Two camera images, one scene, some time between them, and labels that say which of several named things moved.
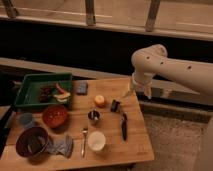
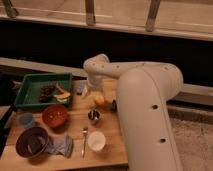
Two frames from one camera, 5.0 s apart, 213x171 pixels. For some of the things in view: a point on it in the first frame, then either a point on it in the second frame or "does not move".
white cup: [96, 140] does not move
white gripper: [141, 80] → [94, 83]
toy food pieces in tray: [47, 92] does not move
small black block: [115, 106] does not move
